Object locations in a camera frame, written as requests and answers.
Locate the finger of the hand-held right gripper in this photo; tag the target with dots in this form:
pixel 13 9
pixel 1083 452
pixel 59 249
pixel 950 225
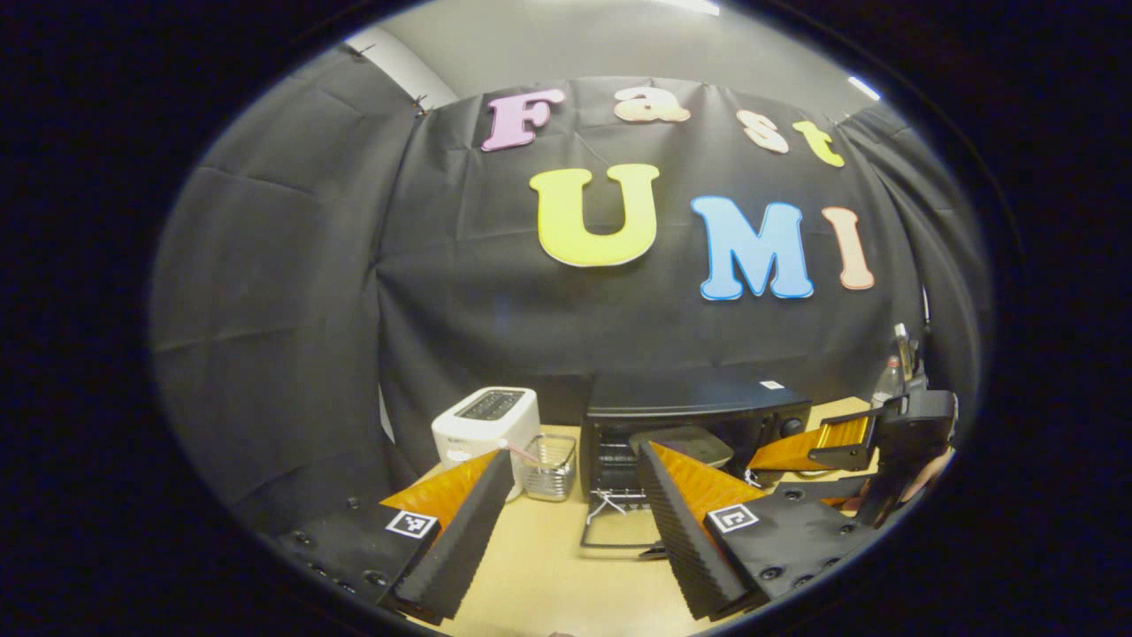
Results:
pixel 840 488
pixel 805 451

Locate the clear plastic water bottle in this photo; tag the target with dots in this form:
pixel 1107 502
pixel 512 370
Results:
pixel 887 385

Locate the black backdrop cloth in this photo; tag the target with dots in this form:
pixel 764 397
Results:
pixel 354 292

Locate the thin pink stick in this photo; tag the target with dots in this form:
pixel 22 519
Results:
pixel 522 452

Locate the white toaster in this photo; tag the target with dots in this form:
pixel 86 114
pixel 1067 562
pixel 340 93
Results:
pixel 460 433

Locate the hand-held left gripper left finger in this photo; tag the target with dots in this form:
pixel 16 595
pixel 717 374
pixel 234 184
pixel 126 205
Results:
pixel 469 540

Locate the black electric oven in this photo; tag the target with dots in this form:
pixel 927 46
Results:
pixel 690 398

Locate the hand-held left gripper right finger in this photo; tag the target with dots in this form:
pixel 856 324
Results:
pixel 685 540

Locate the white food plate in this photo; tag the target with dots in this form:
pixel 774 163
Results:
pixel 685 440

